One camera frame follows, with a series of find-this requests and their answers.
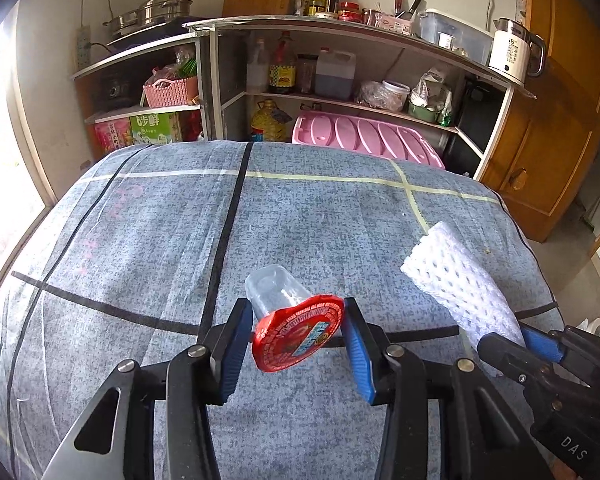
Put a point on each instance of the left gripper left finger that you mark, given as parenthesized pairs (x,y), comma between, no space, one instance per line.
(113,438)

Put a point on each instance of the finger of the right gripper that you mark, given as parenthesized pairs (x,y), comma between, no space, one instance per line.
(542,345)
(518,364)

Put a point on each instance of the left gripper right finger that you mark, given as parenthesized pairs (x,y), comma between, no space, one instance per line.
(480,435)

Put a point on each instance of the red lidded jelly cup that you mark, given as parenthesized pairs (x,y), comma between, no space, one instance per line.
(293,322)

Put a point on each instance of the blue plaid tablecloth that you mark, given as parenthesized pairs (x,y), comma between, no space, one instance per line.
(152,245)

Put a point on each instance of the wooden door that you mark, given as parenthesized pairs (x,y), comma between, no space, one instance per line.
(550,138)

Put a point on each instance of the green cardboard box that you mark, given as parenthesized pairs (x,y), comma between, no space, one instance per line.
(155,128)

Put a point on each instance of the yellow cooking oil bottle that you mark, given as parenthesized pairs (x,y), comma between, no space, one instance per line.
(269,123)

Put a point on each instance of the pink storage box lid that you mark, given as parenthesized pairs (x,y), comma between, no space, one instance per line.
(363,136)

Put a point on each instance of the white metal shelf unit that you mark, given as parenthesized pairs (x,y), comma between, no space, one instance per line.
(459,106)

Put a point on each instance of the pink woven basket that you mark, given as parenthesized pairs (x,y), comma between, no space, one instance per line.
(171,92)

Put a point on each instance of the white electric kettle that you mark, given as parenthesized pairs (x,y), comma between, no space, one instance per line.
(516,53)

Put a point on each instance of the soy sauce bottle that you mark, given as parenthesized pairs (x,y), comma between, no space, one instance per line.
(282,74)

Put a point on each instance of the clear plastic storage container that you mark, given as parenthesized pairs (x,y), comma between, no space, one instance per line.
(451,33)

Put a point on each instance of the dark vinegar jug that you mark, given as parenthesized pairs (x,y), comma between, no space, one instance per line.
(334,74)

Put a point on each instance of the white power strip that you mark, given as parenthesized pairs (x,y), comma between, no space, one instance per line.
(83,47)

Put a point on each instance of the steel steamer pot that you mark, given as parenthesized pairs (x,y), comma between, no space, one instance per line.
(149,13)

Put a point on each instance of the red lidded jar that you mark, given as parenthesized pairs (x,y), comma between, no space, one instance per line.
(349,11)

